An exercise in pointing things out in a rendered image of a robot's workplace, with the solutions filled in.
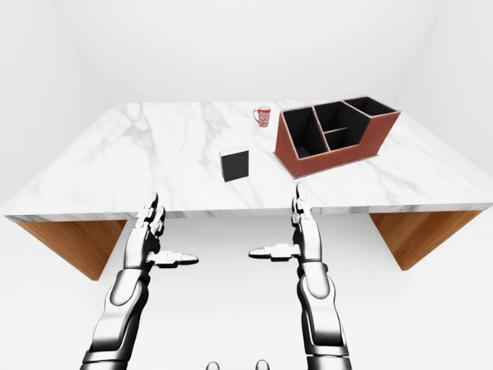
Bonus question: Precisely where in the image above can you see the wooden table leg panel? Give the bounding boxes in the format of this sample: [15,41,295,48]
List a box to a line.
[368,210,485,271]
[14,219,129,281]

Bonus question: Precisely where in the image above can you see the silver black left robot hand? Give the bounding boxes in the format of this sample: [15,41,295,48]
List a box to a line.
[122,192,200,271]

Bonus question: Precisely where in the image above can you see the black book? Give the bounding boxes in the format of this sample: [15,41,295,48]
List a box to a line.
[219,146,251,183]

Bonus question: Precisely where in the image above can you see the red white patterned mug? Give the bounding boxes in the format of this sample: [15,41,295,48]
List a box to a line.
[252,105,271,129]

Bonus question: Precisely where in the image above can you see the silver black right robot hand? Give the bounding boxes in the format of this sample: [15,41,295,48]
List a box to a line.
[248,183,323,264]

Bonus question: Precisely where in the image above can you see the red-brown desk caddy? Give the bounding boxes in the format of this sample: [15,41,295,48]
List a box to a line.
[273,95,402,180]

